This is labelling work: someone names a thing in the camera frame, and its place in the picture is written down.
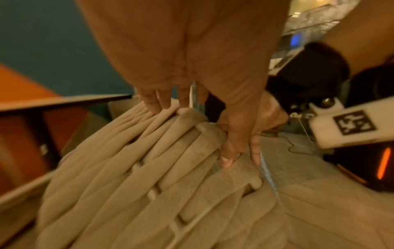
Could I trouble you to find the person's right hand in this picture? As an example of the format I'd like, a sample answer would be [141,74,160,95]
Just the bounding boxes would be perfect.
[248,91,290,169]

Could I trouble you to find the person's left hand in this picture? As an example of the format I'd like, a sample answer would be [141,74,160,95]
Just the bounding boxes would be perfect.
[75,0,290,169]

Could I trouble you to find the orange wooden table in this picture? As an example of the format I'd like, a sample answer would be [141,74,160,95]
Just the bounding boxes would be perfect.
[0,62,133,172]

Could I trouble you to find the thin white cable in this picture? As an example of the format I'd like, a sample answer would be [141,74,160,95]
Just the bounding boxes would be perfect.
[287,114,318,155]

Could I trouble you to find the beige chunky knit blanket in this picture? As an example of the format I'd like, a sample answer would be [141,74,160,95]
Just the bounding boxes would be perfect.
[35,98,394,249]

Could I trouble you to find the device with blue screen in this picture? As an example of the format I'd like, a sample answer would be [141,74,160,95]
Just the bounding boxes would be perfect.
[289,34,304,48]

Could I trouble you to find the black wrist strap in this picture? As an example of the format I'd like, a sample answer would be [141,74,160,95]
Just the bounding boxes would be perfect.
[266,42,351,101]

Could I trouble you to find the black device with orange light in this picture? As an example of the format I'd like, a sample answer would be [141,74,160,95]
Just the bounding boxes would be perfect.
[323,146,394,193]

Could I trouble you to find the white wrist camera with marker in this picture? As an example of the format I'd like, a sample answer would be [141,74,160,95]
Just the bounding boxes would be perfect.
[307,97,394,149]

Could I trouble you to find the person's right forearm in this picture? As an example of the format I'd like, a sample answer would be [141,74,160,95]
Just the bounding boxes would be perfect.
[320,0,394,76]

